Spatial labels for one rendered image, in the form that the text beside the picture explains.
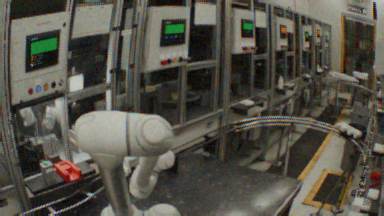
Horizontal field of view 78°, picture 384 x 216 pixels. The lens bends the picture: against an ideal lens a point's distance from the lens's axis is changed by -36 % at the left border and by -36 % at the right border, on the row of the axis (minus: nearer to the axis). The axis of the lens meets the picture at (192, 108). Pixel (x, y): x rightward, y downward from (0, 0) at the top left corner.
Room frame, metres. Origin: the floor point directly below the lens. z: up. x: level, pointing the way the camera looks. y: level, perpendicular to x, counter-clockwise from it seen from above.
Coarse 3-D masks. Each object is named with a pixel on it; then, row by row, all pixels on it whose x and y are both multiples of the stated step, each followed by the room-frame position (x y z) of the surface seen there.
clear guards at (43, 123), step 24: (96, 0) 1.76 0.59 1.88; (72, 24) 1.62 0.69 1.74; (96, 24) 1.78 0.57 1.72; (120, 24) 1.94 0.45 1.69; (72, 48) 1.63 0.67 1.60; (96, 48) 1.79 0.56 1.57; (120, 48) 1.96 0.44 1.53; (72, 72) 1.64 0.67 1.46; (96, 72) 1.80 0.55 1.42; (120, 72) 1.97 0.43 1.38; (72, 96) 1.64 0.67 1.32; (120, 96) 1.98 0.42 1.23; (24, 120) 1.32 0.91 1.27; (48, 120) 1.47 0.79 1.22; (24, 144) 1.30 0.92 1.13; (48, 144) 1.45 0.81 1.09; (24, 168) 1.26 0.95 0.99
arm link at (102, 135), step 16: (96, 112) 0.94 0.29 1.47; (112, 112) 0.94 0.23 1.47; (80, 128) 0.88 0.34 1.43; (96, 128) 0.88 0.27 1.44; (112, 128) 0.89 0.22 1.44; (80, 144) 0.88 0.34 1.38; (96, 144) 0.87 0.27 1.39; (112, 144) 0.87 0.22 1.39; (96, 160) 0.90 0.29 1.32; (112, 160) 0.90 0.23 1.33; (112, 176) 0.96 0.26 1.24; (112, 192) 1.00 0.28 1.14; (128, 192) 1.06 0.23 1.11; (112, 208) 1.08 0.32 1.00; (128, 208) 1.07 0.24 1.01
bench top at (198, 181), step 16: (192, 160) 2.36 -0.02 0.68; (208, 160) 2.37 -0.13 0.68; (160, 176) 2.05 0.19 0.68; (176, 176) 2.07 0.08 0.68; (192, 176) 2.09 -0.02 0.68; (208, 176) 2.09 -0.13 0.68; (224, 176) 2.09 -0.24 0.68; (240, 176) 2.08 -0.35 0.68; (256, 176) 2.07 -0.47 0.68; (272, 176) 2.05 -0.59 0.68; (160, 192) 1.81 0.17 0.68; (176, 192) 1.83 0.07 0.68; (192, 192) 1.85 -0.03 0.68; (208, 192) 1.85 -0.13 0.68; (224, 192) 1.85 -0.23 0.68; (240, 192) 1.84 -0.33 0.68; (256, 192) 1.82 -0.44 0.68; (272, 192) 1.80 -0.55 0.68; (288, 192) 1.77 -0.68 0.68; (64, 208) 1.38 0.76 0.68; (80, 208) 1.43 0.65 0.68; (96, 208) 1.47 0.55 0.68; (144, 208) 1.58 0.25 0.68; (176, 208) 1.62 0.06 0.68; (192, 208) 1.63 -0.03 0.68; (208, 208) 1.63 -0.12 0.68; (224, 208) 1.63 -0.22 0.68; (240, 208) 1.62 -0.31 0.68; (256, 208) 1.60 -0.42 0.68; (272, 208) 1.58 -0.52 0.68
